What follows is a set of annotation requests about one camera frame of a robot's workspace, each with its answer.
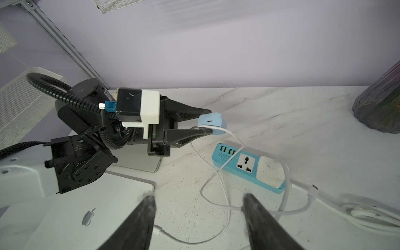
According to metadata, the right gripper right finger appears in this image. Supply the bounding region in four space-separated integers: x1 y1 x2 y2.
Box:
242 193 302 250

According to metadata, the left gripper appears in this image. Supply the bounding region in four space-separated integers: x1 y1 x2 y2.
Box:
118 95 214 157

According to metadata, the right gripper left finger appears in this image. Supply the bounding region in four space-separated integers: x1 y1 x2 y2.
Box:
99 195 156 250

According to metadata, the light blue charger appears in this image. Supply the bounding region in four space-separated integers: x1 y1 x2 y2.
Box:
197 112 228 135

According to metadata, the white charger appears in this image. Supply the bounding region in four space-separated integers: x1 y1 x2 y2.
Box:
256 156 285 189

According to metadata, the thin white charging cable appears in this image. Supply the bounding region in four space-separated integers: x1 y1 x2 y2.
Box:
152 124 248 245

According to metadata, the teal power strip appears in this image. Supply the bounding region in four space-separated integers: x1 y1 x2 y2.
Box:
211 143 285 194

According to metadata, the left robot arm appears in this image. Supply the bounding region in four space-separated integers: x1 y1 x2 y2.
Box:
1 72 212 207

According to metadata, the grey laptop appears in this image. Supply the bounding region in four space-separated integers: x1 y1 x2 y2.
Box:
111 140 162 173

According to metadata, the lower white mesh shelf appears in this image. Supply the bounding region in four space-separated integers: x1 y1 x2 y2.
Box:
1 67 67 149

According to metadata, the white mesh shelf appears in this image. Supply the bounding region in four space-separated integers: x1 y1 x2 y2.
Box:
0 23 18 54
1 67 67 149

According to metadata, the dark glass vase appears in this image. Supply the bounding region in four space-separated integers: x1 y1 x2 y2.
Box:
352 63 400 134

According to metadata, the upper white mesh shelf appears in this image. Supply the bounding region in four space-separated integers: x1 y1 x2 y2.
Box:
0 23 18 54

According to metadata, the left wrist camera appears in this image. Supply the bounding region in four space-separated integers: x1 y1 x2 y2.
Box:
115 88 161 140

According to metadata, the thick white power cord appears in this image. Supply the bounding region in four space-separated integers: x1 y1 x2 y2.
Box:
289 179 400 236

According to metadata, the white wire wall basket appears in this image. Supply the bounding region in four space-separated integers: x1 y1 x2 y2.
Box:
93 0 143 14

